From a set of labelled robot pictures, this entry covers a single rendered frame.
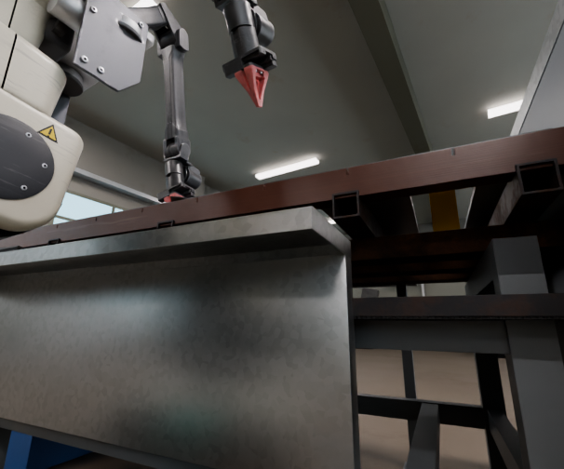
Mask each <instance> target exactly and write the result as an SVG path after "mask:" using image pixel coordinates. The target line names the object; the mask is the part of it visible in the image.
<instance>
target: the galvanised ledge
mask: <svg viewBox="0 0 564 469"><path fill-rule="evenodd" d="M340 254H345V255H347V256H348V257H349V258H351V242H350V241H349V240H348V239H347V238H346V237H345V236H344V235H343V234H342V233H341V232H340V231H338V230H337V229H336V228H335V227H334V226H333V225H332V224H331V223H330V222H329V221H328V220H327V219H326V218H324V217H323V216H322V215H321V214H320V213H319V212H318V211H317V210H316V209H315V208H314V207H313V206H310V207H303V208H292V209H285V210H278V211H273V212H266V213H260V214H254V215H248V216H241V217H235V218H229V219H222V220H216V221H204V222H199V223H192V224H186V225H180V226H173V227H168V228H161V229H154V230H149V231H142V232H136V233H130V234H118V235H112V236H105V237H99V238H93V239H87V240H80V241H74V242H68V243H61V244H56V245H49V246H42V247H37V248H25V249H19V250H12V251H7V252H0V282H7V281H19V280H30V279H41V278H53V277H65V276H76V275H98V274H109V273H122V272H133V271H144V270H156V269H167V268H179V267H191V266H202V265H214V264H225V263H237V262H249V261H270V260H283V259H294V258H305V257H317V256H328V255H340Z"/></svg>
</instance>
